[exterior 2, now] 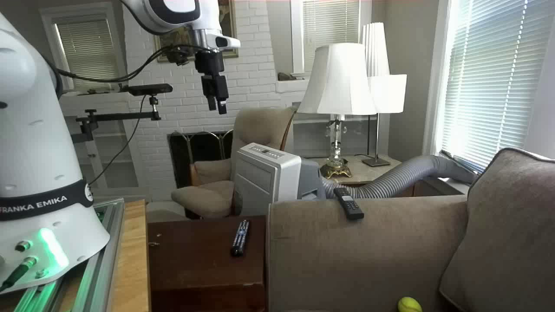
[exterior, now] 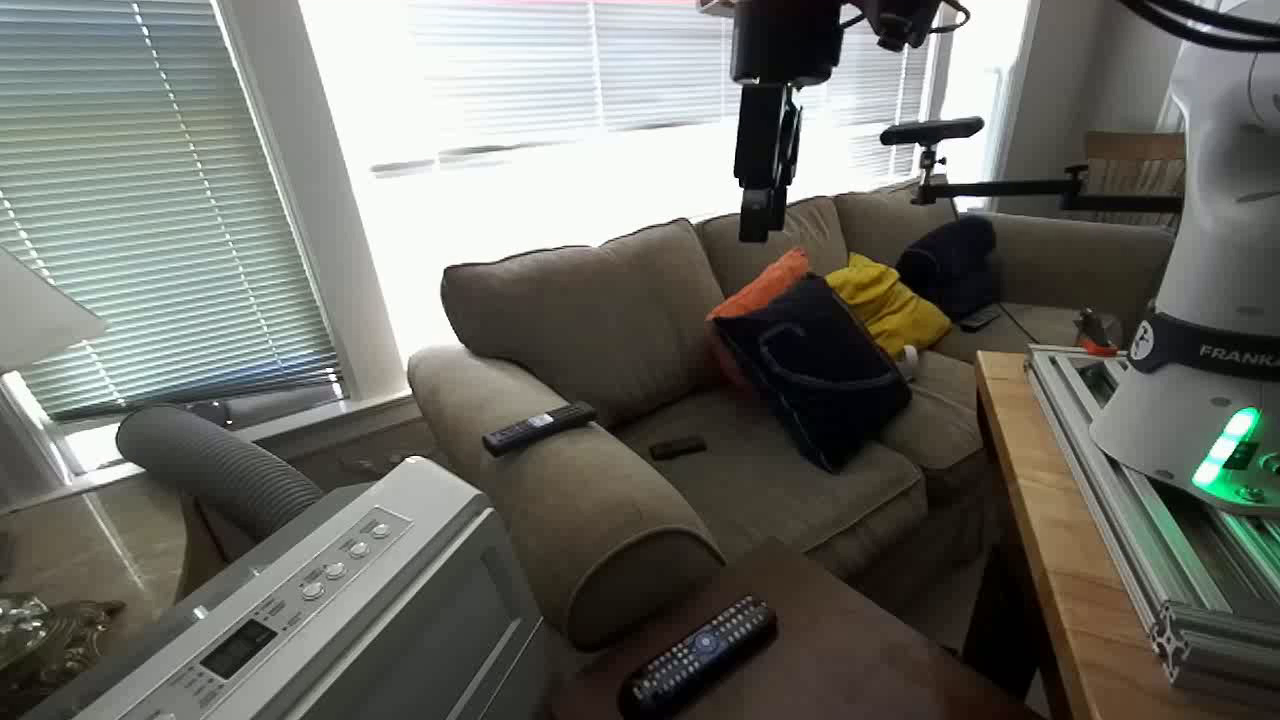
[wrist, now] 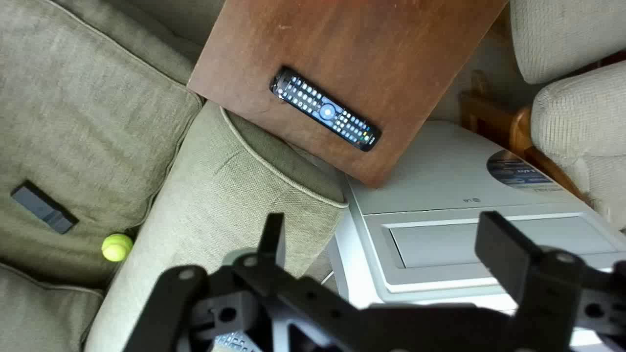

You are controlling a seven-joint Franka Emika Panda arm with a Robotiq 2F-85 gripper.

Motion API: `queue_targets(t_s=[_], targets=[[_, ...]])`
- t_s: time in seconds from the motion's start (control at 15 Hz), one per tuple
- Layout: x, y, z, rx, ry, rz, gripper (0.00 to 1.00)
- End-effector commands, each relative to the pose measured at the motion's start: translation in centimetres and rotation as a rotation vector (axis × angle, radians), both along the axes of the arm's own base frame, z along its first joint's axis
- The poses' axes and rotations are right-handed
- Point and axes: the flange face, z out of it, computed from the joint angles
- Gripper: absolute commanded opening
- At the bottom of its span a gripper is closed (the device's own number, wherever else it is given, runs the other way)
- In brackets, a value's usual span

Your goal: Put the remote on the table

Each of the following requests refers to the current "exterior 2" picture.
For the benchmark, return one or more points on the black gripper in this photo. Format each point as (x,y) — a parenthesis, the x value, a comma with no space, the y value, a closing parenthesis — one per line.
(210,66)

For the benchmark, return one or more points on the black remote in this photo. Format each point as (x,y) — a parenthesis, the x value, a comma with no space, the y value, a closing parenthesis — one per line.
(352,211)
(239,239)

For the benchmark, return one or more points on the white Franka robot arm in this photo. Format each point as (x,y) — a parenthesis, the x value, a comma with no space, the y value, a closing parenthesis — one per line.
(38,165)

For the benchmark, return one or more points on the black remote on table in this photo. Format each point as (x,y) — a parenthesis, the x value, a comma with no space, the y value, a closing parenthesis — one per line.
(239,239)

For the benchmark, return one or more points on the black fireplace screen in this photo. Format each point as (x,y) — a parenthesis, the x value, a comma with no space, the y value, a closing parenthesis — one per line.
(196,146)

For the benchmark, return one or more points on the beige armchair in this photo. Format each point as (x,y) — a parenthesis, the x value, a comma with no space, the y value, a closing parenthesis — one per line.
(212,189)

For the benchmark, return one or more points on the white shade table lamp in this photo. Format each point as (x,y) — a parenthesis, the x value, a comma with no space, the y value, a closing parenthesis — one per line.
(337,87)

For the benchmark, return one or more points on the light wooden side table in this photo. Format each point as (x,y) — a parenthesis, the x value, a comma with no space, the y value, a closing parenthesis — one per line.
(363,173)

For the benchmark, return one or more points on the dark wooden side table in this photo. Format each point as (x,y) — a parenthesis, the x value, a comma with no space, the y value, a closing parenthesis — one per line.
(191,265)

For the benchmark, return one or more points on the white window blinds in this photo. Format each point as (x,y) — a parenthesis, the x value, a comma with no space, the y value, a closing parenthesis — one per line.
(494,64)

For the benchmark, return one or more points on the yellow tennis ball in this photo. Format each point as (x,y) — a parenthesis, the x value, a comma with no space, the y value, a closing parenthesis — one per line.
(408,303)

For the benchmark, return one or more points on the brown fabric sofa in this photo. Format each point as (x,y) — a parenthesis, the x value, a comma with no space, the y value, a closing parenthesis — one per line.
(321,262)

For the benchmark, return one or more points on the brown sofa cushion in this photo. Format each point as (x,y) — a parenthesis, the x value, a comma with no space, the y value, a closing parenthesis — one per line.
(505,260)

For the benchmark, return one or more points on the framed wall picture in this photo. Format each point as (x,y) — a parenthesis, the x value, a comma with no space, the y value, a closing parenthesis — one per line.
(227,22)

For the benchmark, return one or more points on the black camera on mount arm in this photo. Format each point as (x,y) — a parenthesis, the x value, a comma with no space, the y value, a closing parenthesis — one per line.
(92,118)

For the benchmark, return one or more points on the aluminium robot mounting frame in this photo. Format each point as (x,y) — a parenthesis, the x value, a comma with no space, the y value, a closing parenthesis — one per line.
(87,260)

